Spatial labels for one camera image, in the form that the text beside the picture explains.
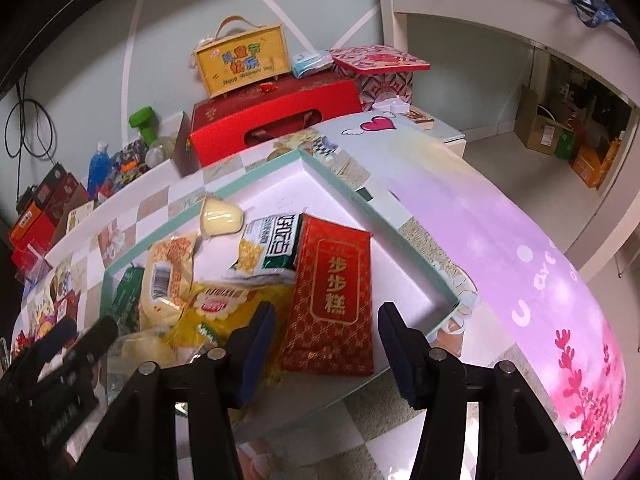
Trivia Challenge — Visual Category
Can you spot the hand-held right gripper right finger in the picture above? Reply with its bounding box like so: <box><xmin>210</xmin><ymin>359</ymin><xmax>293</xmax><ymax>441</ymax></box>
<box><xmin>377</xmin><ymin>302</ymin><xmax>583</xmax><ymax>480</ymax></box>

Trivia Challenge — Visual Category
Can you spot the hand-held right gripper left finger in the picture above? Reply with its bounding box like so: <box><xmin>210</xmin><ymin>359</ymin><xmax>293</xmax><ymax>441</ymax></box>
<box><xmin>75</xmin><ymin>301</ymin><xmax>278</xmax><ymax>480</ymax></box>

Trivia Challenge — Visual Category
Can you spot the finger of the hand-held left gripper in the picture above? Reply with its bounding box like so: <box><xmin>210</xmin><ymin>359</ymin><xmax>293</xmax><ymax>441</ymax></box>
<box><xmin>80</xmin><ymin>316</ymin><xmax>121</xmax><ymax>362</ymax></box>
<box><xmin>35</xmin><ymin>316</ymin><xmax>79</xmax><ymax>359</ymax></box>

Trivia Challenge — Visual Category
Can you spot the yellow pastry packet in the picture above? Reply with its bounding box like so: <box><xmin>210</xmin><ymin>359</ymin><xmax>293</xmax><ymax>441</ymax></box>
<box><xmin>137</xmin><ymin>232</ymin><xmax>198</xmax><ymax>331</ymax></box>

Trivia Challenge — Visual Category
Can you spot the teal white tray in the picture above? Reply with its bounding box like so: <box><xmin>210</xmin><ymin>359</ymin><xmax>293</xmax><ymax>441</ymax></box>
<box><xmin>100</xmin><ymin>147</ymin><xmax>461</xmax><ymax>441</ymax></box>

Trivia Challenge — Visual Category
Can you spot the red gold-print snack packet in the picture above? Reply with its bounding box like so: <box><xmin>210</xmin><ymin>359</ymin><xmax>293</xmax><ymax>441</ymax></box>
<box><xmin>278</xmin><ymin>212</ymin><xmax>376</xmax><ymax>376</ymax></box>

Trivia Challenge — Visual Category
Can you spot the white green cracker packet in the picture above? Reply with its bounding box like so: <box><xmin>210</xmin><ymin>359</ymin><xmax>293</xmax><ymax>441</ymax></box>
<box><xmin>225</xmin><ymin>212</ymin><xmax>303</xmax><ymax>286</ymax></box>

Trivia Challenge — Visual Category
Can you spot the clear-wrapped pale bun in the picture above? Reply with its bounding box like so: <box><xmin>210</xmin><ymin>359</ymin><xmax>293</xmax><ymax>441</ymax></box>
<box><xmin>199</xmin><ymin>196</ymin><xmax>245</xmax><ymax>238</ymax></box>

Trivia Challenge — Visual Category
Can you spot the small red foil packet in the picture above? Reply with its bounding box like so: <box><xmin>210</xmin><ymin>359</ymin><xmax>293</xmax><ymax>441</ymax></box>
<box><xmin>10</xmin><ymin>332</ymin><xmax>36</xmax><ymax>356</ymax></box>

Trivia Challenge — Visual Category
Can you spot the green snack packet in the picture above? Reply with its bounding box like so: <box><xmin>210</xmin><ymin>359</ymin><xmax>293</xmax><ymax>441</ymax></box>
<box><xmin>107</xmin><ymin>266</ymin><xmax>146</xmax><ymax>333</ymax></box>

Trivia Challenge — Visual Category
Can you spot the yellow wrapped snack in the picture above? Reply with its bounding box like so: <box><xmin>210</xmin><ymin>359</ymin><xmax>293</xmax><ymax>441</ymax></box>
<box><xmin>170</xmin><ymin>280</ymin><xmax>296</xmax><ymax>386</ymax></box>

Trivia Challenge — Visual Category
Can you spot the clear plastic box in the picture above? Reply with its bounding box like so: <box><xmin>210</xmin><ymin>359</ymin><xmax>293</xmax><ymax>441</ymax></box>
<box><xmin>15</xmin><ymin>242</ymin><xmax>53</xmax><ymax>286</ymax></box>

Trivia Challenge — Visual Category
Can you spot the plain red box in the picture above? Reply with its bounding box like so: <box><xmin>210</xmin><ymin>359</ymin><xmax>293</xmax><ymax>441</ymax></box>
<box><xmin>10</xmin><ymin>212</ymin><xmax>58</xmax><ymax>271</ymax></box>

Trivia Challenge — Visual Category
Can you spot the yellow card packet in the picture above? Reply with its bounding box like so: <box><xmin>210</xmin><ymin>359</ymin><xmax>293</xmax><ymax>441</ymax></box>
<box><xmin>66</xmin><ymin>204</ymin><xmax>96</xmax><ymax>233</ymax></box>

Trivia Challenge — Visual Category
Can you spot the orange box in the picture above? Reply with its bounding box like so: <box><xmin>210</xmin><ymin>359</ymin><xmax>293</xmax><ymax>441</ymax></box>
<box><xmin>9</xmin><ymin>202</ymin><xmax>43</xmax><ymax>241</ymax></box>

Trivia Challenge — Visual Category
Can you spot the maroon patterned box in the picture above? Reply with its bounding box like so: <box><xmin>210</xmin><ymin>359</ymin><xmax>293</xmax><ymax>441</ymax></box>
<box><xmin>42</xmin><ymin>172</ymin><xmax>91</xmax><ymax>226</ymax></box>

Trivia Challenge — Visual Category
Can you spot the dark flat box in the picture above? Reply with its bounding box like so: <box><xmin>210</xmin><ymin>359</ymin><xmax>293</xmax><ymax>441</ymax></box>
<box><xmin>32</xmin><ymin>162</ymin><xmax>68</xmax><ymax>206</ymax></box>

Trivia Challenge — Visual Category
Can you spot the pink printed tablecloth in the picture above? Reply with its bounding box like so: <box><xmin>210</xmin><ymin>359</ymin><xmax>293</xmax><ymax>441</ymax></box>
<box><xmin>320</xmin><ymin>107</ymin><xmax>628</xmax><ymax>463</ymax></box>

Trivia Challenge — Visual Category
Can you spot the blue bead bottle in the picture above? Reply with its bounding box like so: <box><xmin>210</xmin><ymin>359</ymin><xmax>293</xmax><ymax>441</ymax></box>
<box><xmin>87</xmin><ymin>141</ymin><xmax>112</xmax><ymax>198</ymax></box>

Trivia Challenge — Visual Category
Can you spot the colourful toy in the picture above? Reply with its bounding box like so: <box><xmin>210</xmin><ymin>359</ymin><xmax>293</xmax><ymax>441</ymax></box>
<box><xmin>111</xmin><ymin>140</ymin><xmax>151</xmax><ymax>186</ymax></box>

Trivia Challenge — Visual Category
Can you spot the clear tape roll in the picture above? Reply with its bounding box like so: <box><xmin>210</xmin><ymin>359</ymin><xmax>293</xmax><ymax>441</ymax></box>
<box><xmin>145</xmin><ymin>144</ymin><xmax>173</xmax><ymax>168</ymax></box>

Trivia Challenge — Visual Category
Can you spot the cardboard box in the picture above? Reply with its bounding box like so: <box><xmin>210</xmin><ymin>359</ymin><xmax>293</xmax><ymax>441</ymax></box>
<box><xmin>52</xmin><ymin>110</ymin><xmax>201</xmax><ymax>241</ymax></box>

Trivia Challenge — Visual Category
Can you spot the green dumbbell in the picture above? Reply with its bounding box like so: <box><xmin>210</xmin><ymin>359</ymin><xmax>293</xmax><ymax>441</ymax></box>
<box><xmin>129</xmin><ymin>106</ymin><xmax>162</xmax><ymax>146</ymax></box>

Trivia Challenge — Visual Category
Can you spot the small printed book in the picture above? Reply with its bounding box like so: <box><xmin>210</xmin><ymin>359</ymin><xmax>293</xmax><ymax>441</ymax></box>
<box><xmin>400</xmin><ymin>106</ymin><xmax>435</xmax><ymax>131</ymax></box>

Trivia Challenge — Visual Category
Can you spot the large red gift box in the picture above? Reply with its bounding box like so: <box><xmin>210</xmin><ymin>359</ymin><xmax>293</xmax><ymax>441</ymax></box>
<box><xmin>189</xmin><ymin>71</ymin><xmax>363</xmax><ymax>168</ymax></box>

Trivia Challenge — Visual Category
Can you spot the small white plastic object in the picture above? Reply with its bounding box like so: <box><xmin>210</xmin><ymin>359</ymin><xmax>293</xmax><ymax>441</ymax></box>
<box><xmin>372</xmin><ymin>97</ymin><xmax>410</xmax><ymax>117</ymax></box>

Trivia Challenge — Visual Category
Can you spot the brown cardboard carton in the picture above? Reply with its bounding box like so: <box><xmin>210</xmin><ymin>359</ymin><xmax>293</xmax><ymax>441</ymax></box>
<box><xmin>515</xmin><ymin>85</ymin><xmax>571</xmax><ymax>156</ymax></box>

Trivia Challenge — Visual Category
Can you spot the green paper bag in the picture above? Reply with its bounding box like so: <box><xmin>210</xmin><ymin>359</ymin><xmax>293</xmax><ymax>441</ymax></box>
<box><xmin>554</xmin><ymin>127</ymin><xmax>578</xmax><ymax>161</ymax></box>

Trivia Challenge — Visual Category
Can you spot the orange carton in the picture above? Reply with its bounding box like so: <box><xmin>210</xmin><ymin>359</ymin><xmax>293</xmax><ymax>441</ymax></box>
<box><xmin>570</xmin><ymin>137</ymin><xmax>623</xmax><ymax>188</ymax></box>

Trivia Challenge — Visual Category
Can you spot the blue tissue pack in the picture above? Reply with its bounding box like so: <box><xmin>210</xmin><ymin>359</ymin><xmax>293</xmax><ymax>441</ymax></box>
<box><xmin>291</xmin><ymin>50</ymin><xmax>335</xmax><ymax>79</ymax></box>

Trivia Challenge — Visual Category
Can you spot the red patterned tin box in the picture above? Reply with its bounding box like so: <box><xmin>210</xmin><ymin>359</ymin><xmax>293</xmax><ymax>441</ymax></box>
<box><xmin>329</xmin><ymin>45</ymin><xmax>431</xmax><ymax>111</ymax></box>

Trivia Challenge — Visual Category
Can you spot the white shelf unit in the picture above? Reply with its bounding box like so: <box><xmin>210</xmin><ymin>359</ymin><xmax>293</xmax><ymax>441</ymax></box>
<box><xmin>377</xmin><ymin>0</ymin><xmax>640</xmax><ymax>281</ymax></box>

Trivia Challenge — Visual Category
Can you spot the blue patterned bag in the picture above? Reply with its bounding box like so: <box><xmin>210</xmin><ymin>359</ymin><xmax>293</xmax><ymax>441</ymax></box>
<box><xmin>560</xmin><ymin>0</ymin><xmax>621</xmax><ymax>28</ymax></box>

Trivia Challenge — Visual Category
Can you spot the black cable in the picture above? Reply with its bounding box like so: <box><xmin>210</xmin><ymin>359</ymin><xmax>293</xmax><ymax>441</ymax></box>
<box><xmin>0</xmin><ymin>72</ymin><xmax>56</xmax><ymax>196</ymax></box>

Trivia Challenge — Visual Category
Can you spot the yellow gift box with handle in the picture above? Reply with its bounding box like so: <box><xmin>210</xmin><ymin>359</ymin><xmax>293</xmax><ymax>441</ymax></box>
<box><xmin>192</xmin><ymin>16</ymin><xmax>291</xmax><ymax>100</ymax></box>

